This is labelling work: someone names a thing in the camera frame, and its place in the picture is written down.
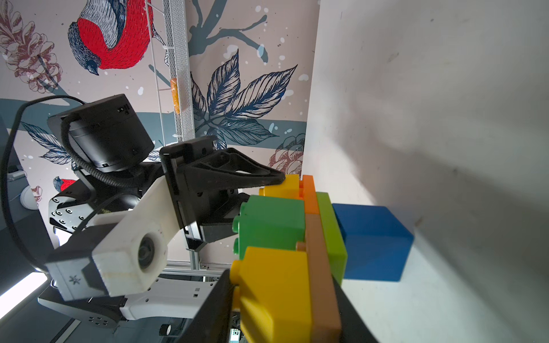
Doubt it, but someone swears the green square brick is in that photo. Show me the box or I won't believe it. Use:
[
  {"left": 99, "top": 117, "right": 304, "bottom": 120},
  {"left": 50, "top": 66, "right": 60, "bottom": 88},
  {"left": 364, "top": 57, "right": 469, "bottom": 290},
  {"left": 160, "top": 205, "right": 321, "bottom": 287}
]
[{"left": 232, "top": 195, "right": 305, "bottom": 260}]

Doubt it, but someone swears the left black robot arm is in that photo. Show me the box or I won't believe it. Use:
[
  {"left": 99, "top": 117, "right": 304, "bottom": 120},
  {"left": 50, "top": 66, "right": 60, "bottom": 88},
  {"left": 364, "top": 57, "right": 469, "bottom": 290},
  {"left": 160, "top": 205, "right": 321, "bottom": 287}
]
[{"left": 1, "top": 94, "right": 285, "bottom": 328}]

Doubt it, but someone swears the lime green long brick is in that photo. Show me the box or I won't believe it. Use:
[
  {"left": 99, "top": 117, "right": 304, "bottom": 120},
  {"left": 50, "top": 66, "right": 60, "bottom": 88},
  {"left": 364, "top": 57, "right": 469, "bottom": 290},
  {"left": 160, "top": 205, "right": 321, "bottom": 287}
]
[{"left": 317, "top": 192, "right": 348, "bottom": 285}]

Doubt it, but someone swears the orange block in wire basket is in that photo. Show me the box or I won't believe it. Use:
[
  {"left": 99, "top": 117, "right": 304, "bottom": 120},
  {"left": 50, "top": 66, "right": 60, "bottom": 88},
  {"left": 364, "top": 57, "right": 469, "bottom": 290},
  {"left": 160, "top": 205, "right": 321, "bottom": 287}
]
[{"left": 170, "top": 77, "right": 180, "bottom": 115}]

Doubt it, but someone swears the yellow brick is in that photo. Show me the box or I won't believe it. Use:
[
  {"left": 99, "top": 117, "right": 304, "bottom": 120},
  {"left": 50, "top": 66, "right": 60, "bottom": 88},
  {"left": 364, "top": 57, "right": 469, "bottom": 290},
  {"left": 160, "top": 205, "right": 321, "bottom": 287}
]
[
  {"left": 259, "top": 174, "right": 302, "bottom": 200},
  {"left": 230, "top": 247, "right": 313, "bottom": 342}
]

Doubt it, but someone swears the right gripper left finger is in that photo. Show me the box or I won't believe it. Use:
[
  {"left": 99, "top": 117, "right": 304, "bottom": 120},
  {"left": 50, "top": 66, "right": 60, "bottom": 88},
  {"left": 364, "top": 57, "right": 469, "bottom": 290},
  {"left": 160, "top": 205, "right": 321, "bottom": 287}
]
[{"left": 177, "top": 270, "right": 234, "bottom": 343}]

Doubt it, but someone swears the brown brick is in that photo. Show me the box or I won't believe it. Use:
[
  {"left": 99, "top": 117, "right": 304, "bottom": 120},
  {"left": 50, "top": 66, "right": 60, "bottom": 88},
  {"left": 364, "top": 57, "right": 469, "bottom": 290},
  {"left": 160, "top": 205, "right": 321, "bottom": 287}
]
[{"left": 296, "top": 214, "right": 342, "bottom": 342}]

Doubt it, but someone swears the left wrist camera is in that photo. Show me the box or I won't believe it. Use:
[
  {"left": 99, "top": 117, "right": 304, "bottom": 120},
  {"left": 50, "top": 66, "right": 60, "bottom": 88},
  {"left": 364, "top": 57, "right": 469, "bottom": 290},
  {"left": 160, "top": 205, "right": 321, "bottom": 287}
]
[{"left": 46, "top": 177, "right": 180, "bottom": 301}]

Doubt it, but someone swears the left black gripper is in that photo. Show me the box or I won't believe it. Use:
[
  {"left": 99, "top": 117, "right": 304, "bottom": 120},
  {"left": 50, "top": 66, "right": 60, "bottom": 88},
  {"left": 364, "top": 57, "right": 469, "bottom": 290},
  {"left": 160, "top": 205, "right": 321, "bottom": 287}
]
[{"left": 160, "top": 136, "right": 285, "bottom": 252}]

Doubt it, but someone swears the blue square brick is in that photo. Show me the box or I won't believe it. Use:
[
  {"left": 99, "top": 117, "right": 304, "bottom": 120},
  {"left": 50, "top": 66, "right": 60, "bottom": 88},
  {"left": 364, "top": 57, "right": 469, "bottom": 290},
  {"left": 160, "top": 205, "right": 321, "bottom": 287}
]
[{"left": 333, "top": 204, "right": 415, "bottom": 282}]

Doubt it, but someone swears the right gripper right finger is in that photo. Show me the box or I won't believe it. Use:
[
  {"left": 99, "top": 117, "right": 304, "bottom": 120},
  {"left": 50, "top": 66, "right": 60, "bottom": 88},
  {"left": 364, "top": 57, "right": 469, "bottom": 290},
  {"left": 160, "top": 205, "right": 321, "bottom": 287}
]
[{"left": 333, "top": 278, "right": 378, "bottom": 343}]

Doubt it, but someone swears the orange brick front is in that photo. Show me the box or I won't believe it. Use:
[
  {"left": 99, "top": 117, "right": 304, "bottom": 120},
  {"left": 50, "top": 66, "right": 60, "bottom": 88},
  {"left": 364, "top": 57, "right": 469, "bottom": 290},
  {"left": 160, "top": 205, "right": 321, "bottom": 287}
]
[{"left": 300, "top": 175, "right": 320, "bottom": 214}]

